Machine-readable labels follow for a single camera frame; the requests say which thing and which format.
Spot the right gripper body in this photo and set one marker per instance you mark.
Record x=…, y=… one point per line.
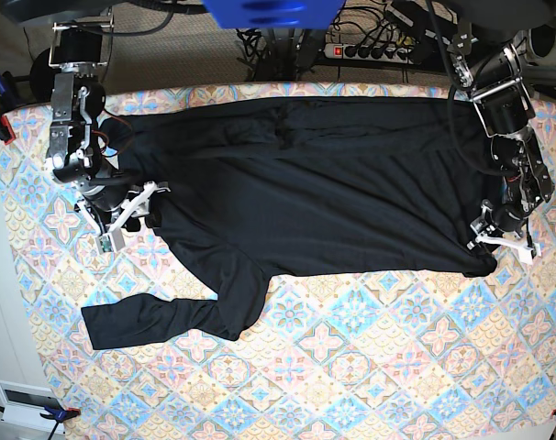
x=116, y=203

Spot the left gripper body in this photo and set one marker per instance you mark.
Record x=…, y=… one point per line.
x=501, y=225

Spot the black long-sleeve t-shirt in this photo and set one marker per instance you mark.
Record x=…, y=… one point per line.
x=297, y=186

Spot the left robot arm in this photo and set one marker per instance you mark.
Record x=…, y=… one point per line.
x=482, y=61

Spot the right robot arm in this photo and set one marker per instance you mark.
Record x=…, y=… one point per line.
x=77, y=145

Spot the black round stool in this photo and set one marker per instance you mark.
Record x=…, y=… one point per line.
x=41, y=78

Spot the red black clamp left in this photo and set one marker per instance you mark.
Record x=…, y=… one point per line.
x=0, y=126

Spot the patterned tablecloth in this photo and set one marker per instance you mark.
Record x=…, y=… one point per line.
x=388, y=355

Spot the white round speaker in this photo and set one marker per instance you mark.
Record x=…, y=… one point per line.
x=541, y=40

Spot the blue clamp bottom left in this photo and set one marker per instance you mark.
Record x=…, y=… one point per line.
x=58, y=414

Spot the white power strip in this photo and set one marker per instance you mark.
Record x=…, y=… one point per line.
x=387, y=53

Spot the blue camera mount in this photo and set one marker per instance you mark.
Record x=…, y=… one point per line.
x=311, y=14

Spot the white wall vent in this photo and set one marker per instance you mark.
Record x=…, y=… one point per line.
x=24, y=404

